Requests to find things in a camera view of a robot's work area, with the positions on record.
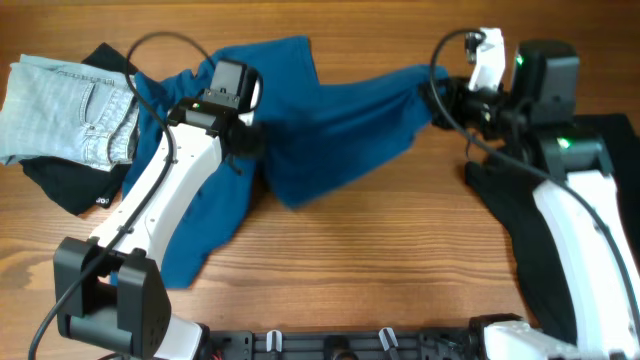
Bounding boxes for blue t-shirt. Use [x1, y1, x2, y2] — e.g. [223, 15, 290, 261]
[134, 36, 432, 289]

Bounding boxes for black garment right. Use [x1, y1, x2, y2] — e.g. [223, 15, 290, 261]
[464, 114, 639, 344]

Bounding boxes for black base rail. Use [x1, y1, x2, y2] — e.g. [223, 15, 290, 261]
[210, 327, 481, 360]

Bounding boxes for light blue folded jeans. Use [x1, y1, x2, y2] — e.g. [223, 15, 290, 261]
[1, 54, 139, 171]

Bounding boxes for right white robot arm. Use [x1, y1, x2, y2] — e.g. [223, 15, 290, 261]
[423, 28, 639, 359]

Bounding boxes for black folded garment left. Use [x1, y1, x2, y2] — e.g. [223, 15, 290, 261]
[19, 41, 146, 217]

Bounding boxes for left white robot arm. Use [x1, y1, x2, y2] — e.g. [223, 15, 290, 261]
[48, 60, 264, 359]

